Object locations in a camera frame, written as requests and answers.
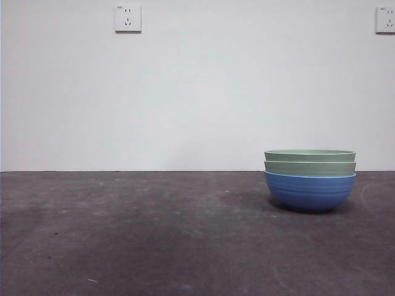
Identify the green ribbed bowl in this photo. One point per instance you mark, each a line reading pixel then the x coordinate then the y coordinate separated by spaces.
pixel 308 169
pixel 308 156

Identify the blue ribbed bowl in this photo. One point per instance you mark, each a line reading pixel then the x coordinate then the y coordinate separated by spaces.
pixel 310 194

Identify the white wall socket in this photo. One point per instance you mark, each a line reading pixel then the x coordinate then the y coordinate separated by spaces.
pixel 128 18
pixel 386 20

